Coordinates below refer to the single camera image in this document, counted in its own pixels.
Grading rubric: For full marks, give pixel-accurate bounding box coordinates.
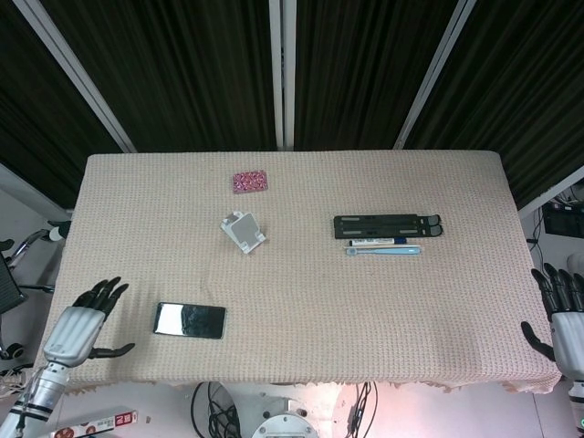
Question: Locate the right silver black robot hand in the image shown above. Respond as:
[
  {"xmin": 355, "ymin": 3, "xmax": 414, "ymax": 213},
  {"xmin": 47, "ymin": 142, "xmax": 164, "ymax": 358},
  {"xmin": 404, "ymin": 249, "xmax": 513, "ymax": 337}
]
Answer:
[{"xmin": 520, "ymin": 263, "xmax": 584, "ymax": 380}]

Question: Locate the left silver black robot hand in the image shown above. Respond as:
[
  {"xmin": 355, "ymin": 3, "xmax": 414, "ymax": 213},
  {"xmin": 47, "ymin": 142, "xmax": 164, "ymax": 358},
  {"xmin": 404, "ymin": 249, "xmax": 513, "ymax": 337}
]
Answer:
[{"xmin": 42, "ymin": 276, "xmax": 137, "ymax": 369}]

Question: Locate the black smartphone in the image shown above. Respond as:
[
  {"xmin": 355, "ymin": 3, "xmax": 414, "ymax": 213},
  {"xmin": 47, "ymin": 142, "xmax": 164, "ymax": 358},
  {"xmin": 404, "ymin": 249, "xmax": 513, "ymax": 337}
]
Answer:
[{"xmin": 152, "ymin": 301, "xmax": 227, "ymax": 341}]

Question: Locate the grey round robot base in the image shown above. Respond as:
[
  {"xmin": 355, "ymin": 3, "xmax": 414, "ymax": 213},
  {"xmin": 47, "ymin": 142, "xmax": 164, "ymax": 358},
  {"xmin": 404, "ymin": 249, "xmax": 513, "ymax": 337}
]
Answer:
[{"xmin": 250, "ymin": 396, "xmax": 317, "ymax": 438}]

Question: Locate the white folding phone stand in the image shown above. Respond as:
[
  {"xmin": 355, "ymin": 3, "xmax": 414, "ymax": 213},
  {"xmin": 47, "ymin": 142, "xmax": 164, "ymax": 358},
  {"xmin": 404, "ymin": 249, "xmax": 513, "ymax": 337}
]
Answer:
[{"xmin": 220, "ymin": 209, "xmax": 269, "ymax": 256}]

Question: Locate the black folded laptop stand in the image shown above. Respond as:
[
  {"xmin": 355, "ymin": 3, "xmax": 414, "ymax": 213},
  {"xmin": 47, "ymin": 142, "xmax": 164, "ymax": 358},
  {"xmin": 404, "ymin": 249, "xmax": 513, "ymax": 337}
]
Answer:
[{"xmin": 333, "ymin": 214, "xmax": 444, "ymax": 240}]

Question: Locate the black office chair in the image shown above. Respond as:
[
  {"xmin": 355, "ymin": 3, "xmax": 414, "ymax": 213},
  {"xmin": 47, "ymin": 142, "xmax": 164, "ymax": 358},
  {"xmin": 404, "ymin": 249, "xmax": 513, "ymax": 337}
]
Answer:
[{"xmin": 0, "ymin": 221, "xmax": 72, "ymax": 361}]

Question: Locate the red and white carton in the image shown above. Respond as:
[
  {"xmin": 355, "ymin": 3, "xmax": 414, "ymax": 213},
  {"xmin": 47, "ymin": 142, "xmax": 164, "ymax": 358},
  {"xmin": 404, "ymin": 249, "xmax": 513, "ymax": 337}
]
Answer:
[{"xmin": 48, "ymin": 407, "xmax": 141, "ymax": 438}]

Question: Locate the black equipment box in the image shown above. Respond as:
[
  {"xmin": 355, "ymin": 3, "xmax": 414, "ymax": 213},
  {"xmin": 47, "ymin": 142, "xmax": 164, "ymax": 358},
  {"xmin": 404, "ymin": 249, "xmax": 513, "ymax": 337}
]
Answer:
[{"xmin": 541, "ymin": 203, "xmax": 584, "ymax": 238}]

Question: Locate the light blue toothbrush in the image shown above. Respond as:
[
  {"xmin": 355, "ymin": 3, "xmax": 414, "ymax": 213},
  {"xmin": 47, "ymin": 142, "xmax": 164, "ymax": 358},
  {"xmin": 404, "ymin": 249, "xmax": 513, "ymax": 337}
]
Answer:
[{"xmin": 344, "ymin": 245, "xmax": 422, "ymax": 257}]

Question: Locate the white marker with blue cap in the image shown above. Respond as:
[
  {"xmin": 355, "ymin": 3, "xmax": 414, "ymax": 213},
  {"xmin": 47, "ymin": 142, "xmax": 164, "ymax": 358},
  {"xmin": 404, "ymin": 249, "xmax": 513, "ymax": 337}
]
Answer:
[{"xmin": 349, "ymin": 236, "xmax": 411, "ymax": 246}]

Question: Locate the dark pleated curtain panel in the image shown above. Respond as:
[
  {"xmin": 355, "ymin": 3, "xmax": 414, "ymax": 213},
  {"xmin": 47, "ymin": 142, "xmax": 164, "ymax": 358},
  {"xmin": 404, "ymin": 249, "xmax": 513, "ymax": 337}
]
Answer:
[
  {"xmin": 0, "ymin": 0, "xmax": 124, "ymax": 209},
  {"xmin": 39, "ymin": 0, "xmax": 280, "ymax": 154},
  {"xmin": 294, "ymin": 0, "xmax": 460, "ymax": 151},
  {"xmin": 404, "ymin": 0, "xmax": 584, "ymax": 209}
]

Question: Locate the pink patterned small box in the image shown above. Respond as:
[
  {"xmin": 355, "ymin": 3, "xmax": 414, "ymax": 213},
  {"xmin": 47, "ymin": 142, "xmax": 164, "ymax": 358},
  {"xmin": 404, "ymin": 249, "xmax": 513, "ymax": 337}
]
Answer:
[{"xmin": 232, "ymin": 171, "xmax": 269, "ymax": 195}]

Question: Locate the beige waffle-weave tablecloth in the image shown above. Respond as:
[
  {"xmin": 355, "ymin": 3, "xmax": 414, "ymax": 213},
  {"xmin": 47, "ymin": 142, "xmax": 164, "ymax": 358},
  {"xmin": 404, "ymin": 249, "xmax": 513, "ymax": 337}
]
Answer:
[{"xmin": 34, "ymin": 150, "xmax": 563, "ymax": 396}]

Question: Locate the black cable bundle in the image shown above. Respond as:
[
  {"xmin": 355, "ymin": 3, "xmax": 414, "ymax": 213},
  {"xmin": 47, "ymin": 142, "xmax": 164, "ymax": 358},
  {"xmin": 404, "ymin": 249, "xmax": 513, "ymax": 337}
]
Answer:
[
  {"xmin": 345, "ymin": 381, "xmax": 380, "ymax": 438},
  {"xmin": 190, "ymin": 381, "xmax": 244, "ymax": 438}
]

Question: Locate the white frame post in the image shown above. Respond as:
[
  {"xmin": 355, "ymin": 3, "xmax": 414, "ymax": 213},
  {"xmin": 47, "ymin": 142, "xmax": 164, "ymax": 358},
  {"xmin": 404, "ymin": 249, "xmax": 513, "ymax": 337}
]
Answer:
[
  {"xmin": 391, "ymin": 0, "xmax": 487, "ymax": 150},
  {"xmin": 11, "ymin": 0, "xmax": 137, "ymax": 154},
  {"xmin": 267, "ymin": 0, "xmax": 297, "ymax": 151}
]

